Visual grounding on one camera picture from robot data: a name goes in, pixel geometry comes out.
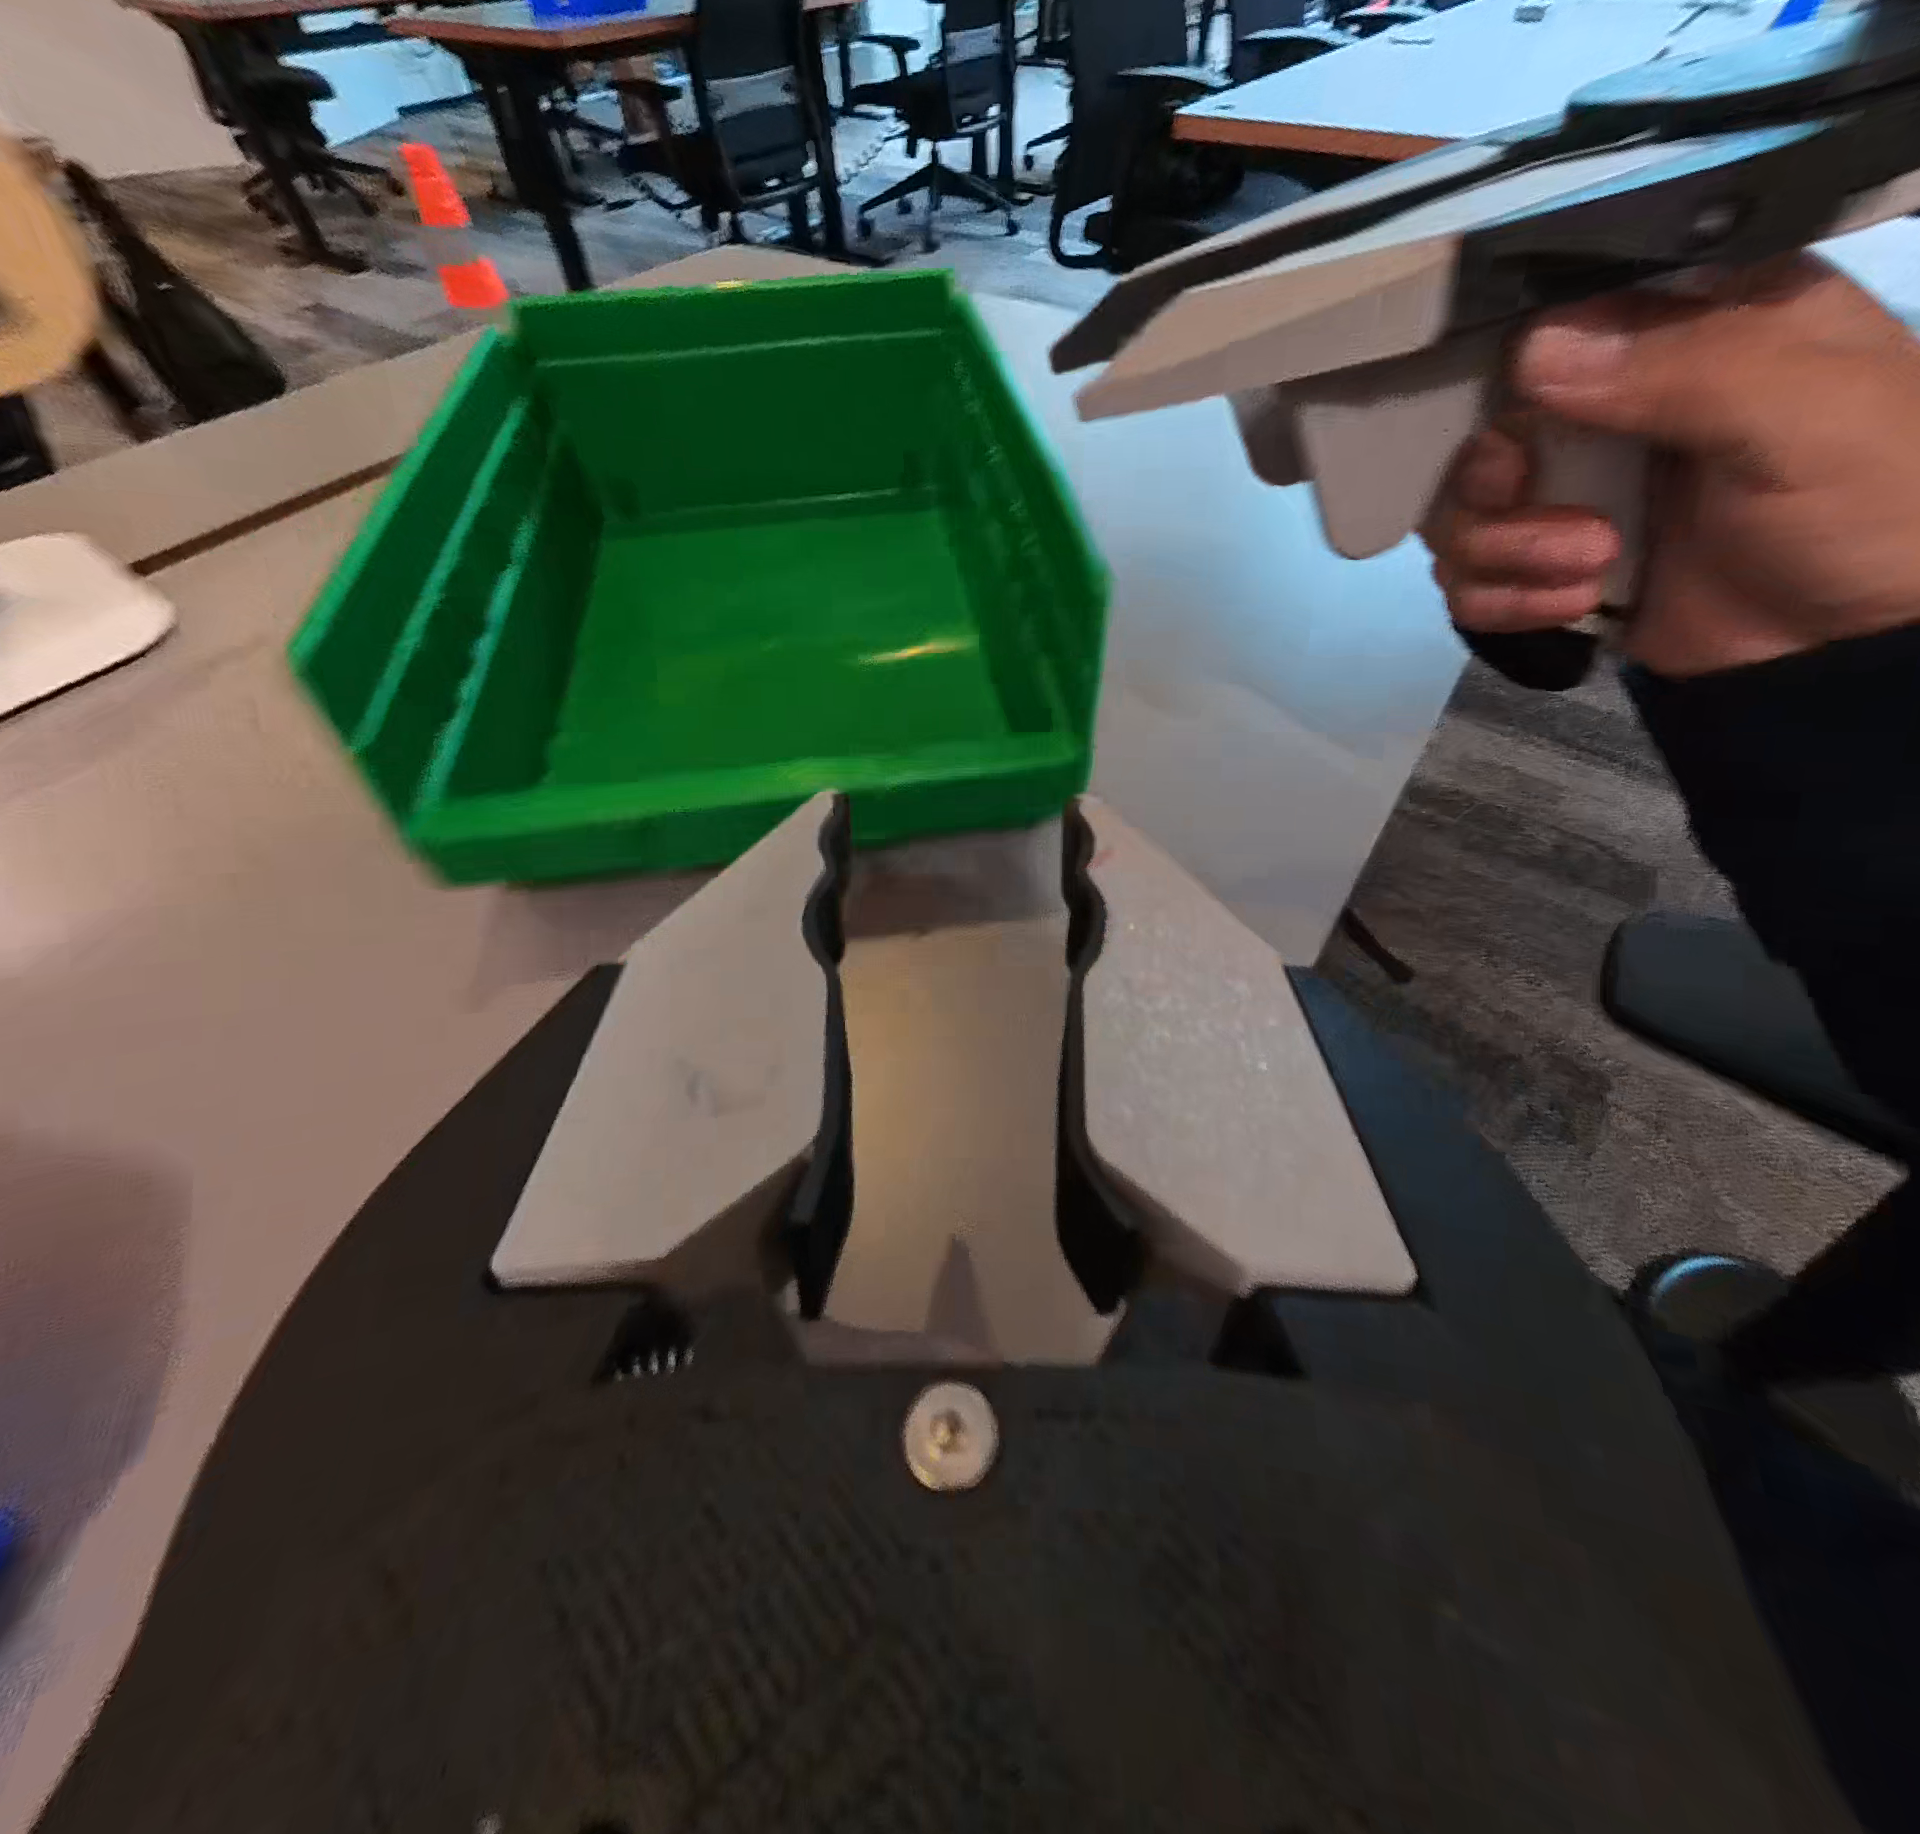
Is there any person's right hand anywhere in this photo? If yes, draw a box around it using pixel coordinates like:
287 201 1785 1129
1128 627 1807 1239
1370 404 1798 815
1422 256 1920 676

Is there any green plastic bin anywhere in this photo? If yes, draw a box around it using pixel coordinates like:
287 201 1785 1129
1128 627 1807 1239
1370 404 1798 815
287 269 1111 887

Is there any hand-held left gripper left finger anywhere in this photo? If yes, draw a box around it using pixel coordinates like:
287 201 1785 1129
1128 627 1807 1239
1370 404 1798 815
489 789 857 1318

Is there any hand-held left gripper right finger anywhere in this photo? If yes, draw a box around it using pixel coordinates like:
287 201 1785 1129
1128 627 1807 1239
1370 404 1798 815
1056 798 1419 1314

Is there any orange traffic cone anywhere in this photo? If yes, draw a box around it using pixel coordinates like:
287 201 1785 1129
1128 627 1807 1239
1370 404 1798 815
396 142 512 309

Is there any brown-edged office desk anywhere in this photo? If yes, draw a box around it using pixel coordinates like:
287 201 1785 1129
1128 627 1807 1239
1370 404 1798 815
119 0 872 292

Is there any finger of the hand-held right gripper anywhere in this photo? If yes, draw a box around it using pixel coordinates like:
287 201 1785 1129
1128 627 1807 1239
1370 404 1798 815
1049 124 1669 373
1072 235 1494 564

